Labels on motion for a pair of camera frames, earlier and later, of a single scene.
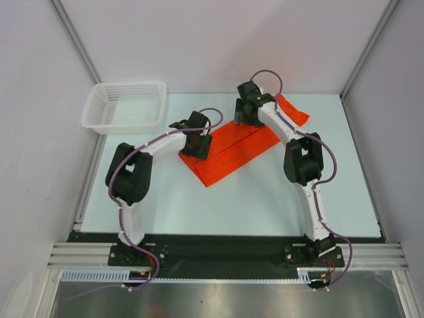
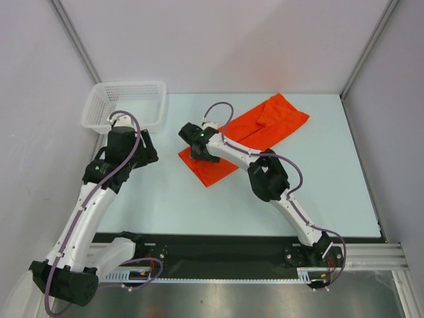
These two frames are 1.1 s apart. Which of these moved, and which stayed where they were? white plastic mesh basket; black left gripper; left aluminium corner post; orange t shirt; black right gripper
Moved: black left gripper; black right gripper
Stayed: white plastic mesh basket; orange t shirt; left aluminium corner post
